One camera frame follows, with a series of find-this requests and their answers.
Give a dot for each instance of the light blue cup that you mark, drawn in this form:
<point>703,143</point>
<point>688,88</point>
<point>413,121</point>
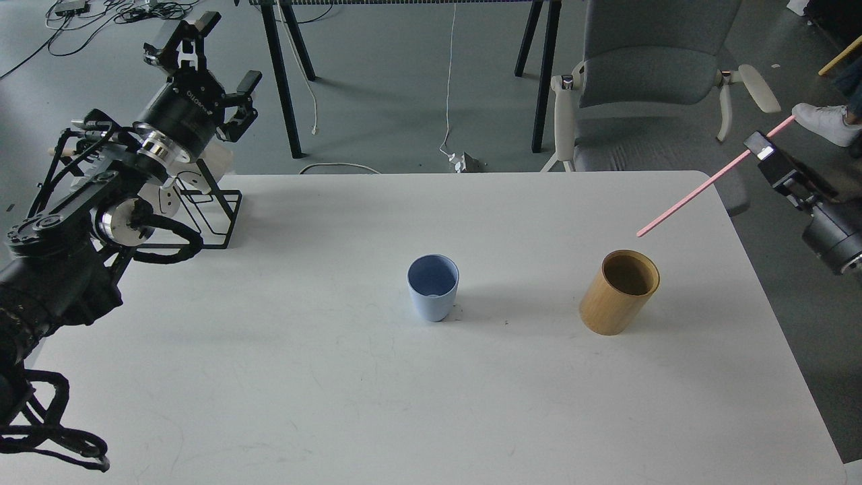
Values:
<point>433,282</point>

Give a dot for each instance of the pink chopstick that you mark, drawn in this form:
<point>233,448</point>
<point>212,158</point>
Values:
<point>700,185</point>

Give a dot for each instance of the black wire dish rack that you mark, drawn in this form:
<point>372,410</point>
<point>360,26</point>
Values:
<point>213,216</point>

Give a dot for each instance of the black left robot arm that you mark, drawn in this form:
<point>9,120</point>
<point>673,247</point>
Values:
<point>110,197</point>

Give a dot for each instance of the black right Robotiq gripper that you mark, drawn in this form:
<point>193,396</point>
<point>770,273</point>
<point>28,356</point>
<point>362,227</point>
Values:
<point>834,230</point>

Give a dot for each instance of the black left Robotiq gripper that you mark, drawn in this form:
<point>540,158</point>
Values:
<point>188,109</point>

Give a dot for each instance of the white sneaker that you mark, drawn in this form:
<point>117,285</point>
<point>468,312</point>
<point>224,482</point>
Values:
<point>829,122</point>

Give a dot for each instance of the bamboo cylinder holder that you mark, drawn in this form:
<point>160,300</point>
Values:
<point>623,285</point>

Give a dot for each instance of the black table trestle legs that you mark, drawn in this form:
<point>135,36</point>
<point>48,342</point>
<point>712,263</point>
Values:
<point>406,44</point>

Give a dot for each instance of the wooden rod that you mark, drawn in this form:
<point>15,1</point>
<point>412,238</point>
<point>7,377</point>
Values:
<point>65,152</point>

